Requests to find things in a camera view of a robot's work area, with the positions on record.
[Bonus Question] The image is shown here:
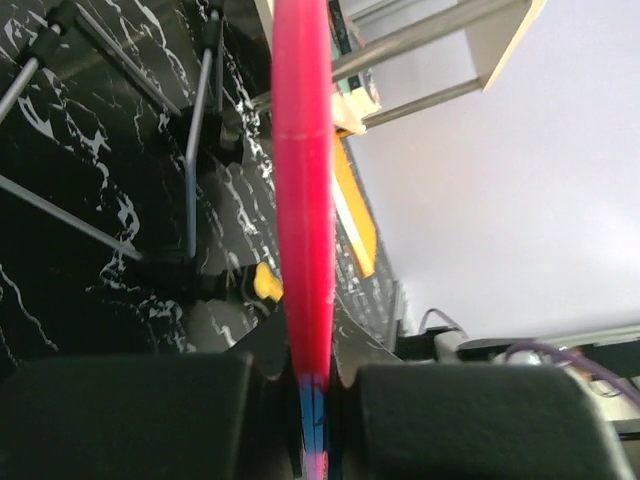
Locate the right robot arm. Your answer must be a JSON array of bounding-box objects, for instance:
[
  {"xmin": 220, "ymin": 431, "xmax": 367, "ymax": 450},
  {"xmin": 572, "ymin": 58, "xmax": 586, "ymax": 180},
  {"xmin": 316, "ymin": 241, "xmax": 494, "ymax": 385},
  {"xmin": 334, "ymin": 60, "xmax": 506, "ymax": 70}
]
[{"xmin": 393, "ymin": 326, "xmax": 639, "ymax": 441}]

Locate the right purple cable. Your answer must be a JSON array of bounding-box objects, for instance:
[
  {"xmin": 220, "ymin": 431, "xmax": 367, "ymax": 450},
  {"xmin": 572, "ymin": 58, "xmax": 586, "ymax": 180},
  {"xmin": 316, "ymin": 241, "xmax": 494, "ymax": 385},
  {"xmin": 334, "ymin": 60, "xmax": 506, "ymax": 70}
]
[{"xmin": 417, "ymin": 307, "xmax": 640, "ymax": 409}]

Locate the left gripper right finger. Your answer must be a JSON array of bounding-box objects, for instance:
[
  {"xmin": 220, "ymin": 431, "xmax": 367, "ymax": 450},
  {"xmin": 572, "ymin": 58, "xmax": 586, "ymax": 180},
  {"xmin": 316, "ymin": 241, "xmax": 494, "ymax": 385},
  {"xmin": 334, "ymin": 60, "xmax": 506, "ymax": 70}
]
[{"xmin": 327, "ymin": 299, "xmax": 400, "ymax": 479}]

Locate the black marble pattern mat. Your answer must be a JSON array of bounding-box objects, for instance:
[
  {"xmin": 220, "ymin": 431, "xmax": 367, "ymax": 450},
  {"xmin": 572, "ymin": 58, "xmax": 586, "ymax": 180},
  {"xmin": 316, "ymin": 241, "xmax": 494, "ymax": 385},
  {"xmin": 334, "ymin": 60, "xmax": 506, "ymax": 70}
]
[{"xmin": 1, "ymin": 1, "xmax": 280, "ymax": 375}]

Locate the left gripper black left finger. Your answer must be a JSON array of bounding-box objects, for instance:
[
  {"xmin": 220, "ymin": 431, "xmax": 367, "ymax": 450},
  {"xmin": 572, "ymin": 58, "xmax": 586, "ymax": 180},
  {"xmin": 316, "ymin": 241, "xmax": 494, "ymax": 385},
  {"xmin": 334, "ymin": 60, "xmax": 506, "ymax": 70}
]
[{"xmin": 239, "ymin": 310, "xmax": 300, "ymax": 479}]

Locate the blue book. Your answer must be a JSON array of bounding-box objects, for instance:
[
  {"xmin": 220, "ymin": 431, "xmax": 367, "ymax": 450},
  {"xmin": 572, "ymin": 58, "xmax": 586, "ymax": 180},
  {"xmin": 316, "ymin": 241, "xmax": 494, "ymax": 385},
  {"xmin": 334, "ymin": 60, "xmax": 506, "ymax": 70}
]
[{"xmin": 299, "ymin": 374, "xmax": 327, "ymax": 480}]

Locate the orange folder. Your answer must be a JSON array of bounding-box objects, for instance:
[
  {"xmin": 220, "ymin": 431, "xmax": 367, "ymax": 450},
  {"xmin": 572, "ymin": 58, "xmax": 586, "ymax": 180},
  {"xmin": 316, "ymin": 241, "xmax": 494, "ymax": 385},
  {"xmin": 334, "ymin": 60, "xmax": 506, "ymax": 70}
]
[{"xmin": 332, "ymin": 131, "xmax": 377, "ymax": 278}]

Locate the white two-tier shelf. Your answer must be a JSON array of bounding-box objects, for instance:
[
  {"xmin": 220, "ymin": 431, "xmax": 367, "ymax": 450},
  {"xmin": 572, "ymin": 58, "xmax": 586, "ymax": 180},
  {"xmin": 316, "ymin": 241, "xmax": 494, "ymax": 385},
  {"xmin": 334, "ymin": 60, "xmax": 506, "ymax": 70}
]
[{"xmin": 252, "ymin": 0, "xmax": 549, "ymax": 136}]

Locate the teal paperback book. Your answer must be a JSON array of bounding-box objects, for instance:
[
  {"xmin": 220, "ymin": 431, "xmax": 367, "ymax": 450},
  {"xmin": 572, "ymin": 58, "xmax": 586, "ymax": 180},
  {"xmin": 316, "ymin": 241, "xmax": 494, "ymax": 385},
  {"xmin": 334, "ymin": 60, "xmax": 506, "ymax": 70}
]
[{"xmin": 328, "ymin": 1, "xmax": 380, "ymax": 117}]

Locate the pink framed whiteboard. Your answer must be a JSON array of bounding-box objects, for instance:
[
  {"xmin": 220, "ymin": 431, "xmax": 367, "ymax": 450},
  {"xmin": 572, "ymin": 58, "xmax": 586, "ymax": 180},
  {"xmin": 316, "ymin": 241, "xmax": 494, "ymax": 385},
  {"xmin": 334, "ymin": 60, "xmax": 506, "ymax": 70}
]
[{"xmin": 271, "ymin": 0, "xmax": 335, "ymax": 391}]

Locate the yellow whiteboard eraser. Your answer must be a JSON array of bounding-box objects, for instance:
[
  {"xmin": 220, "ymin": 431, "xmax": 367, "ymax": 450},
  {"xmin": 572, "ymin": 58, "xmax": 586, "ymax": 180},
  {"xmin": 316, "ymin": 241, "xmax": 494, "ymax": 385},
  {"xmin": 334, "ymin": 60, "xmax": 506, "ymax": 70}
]
[{"xmin": 240, "ymin": 262, "xmax": 284, "ymax": 317}]

